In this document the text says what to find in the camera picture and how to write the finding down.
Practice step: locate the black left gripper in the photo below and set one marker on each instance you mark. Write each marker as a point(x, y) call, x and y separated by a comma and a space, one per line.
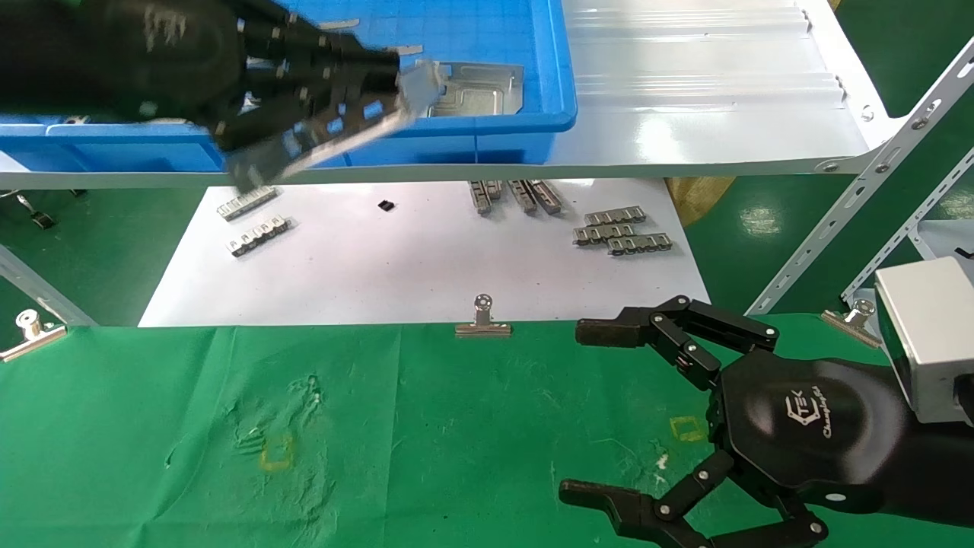
point(114, 53)

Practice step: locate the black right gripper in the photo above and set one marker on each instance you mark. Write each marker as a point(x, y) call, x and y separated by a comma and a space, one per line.
point(814, 434)

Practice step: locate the grey tape patch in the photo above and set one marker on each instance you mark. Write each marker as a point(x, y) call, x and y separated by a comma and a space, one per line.
point(409, 51)
point(342, 25)

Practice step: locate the small grey metal strip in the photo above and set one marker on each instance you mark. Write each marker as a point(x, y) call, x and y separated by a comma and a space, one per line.
point(479, 198)
point(247, 203)
point(546, 196)
point(494, 189)
point(615, 217)
point(260, 235)
point(523, 196)
point(639, 244)
point(605, 234)

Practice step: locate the blue plastic bin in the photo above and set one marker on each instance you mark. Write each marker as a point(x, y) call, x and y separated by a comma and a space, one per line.
point(494, 144)

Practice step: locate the silver binder clip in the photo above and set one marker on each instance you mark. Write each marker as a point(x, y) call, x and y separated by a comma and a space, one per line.
point(852, 323)
point(483, 329)
point(32, 339)

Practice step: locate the green table cloth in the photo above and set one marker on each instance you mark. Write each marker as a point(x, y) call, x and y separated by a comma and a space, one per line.
point(456, 426)

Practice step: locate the dark metal clamp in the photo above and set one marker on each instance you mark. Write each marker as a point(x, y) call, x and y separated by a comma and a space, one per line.
point(36, 219)

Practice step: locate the white metal storage rack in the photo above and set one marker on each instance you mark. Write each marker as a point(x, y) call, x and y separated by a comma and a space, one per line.
point(943, 237)

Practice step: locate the white angle steel shelf frame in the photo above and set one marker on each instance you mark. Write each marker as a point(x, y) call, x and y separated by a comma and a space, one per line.
point(837, 215)

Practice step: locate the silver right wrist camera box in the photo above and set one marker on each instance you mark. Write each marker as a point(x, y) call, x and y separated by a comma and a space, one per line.
point(924, 335)

